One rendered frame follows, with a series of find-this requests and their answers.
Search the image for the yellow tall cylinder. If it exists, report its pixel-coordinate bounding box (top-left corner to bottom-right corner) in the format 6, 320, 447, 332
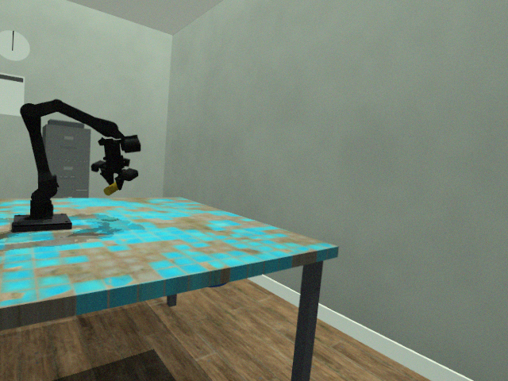
104, 182, 118, 196

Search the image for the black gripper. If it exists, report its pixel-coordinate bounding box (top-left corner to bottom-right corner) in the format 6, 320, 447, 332
91, 155, 138, 190

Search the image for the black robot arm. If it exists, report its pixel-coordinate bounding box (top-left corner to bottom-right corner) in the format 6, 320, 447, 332
20, 99, 140, 220

